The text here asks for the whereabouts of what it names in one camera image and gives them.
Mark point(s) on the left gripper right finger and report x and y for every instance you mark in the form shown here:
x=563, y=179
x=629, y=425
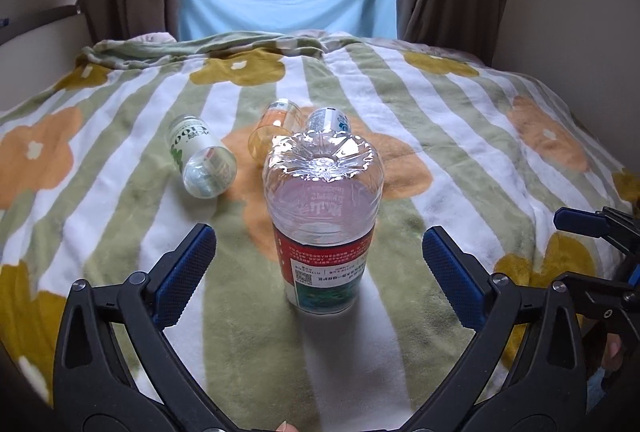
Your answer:
x=546, y=388

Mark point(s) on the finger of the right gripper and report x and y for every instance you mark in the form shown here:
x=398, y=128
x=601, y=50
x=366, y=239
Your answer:
x=614, y=226

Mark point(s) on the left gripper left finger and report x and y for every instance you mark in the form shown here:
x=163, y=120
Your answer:
x=114, y=368

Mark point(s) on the clear cup red green label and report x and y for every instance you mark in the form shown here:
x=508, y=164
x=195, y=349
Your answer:
x=322, y=195

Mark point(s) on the white cup blue label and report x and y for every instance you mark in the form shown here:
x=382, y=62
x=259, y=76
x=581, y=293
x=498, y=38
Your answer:
x=327, y=121

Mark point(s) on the right hand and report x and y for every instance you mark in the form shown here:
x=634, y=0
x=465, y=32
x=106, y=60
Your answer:
x=613, y=355

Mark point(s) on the floral striped fleece blanket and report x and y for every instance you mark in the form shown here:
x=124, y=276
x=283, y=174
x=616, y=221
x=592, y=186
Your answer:
x=89, y=190

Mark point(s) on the dark headboard shelf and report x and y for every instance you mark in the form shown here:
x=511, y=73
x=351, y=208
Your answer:
x=37, y=20

